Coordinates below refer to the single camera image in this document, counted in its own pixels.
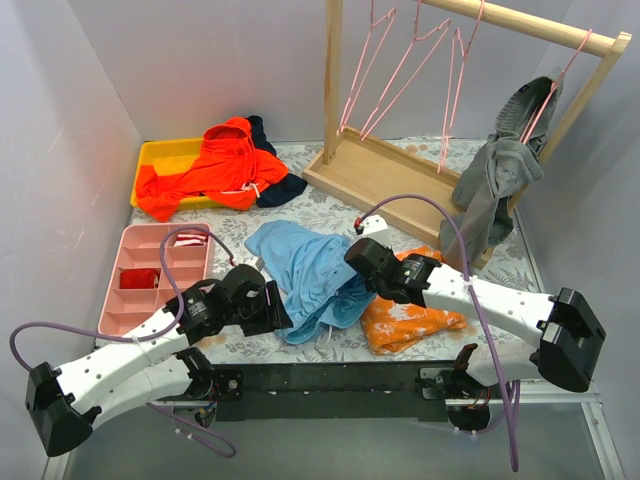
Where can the orange tie-dye shorts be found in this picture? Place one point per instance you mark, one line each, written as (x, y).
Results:
(391, 328)

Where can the red folded cloth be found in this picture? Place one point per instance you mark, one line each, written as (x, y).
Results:
(139, 279)

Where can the pink wire hanger right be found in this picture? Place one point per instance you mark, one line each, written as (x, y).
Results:
(458, 58)

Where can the grey shorts on hanger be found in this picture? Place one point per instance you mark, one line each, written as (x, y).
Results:
(502, 167)

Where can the yellow plastic bin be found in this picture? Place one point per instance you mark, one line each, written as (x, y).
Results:
(167, 157)

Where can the bright orange shorts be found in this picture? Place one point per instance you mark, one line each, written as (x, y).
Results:
(229, 171)

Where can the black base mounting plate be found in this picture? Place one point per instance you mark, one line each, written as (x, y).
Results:
(422, 390)

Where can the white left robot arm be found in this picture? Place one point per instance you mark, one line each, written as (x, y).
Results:
(157, 360)

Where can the red white striped cloth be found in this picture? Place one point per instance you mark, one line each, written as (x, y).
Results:
(189, 239)

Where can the pink wire hanger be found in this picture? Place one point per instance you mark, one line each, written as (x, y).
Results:
(392, 90)
(458, 58)
(376, 36)

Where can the aluminium frame rail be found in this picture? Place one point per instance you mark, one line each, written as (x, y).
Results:
(559, 436)

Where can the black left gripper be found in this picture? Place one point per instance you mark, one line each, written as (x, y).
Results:
(276, 305)

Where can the pink wire hanger left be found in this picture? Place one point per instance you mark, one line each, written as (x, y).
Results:
(376, 36)

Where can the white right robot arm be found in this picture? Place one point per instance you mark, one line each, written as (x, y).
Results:
(558, 338)

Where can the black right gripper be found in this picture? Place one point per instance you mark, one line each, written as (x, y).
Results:
(378, 288)

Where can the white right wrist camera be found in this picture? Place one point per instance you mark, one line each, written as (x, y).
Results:
(374, 227)

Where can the wooden clothes rack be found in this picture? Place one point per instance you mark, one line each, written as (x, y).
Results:
(363, 170)

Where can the light blue shorts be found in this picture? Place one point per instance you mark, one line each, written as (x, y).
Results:
(322, 291)

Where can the navy blue garment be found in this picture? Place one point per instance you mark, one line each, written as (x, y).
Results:
(289, 187)

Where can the pink wire hanger middle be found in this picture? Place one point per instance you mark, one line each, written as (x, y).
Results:
(392, 90)

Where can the pink hanger holding grey shorts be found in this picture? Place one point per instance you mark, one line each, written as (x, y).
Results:
(535, 117)

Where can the pink divided organizer tray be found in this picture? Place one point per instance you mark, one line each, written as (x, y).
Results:
(142, 246)

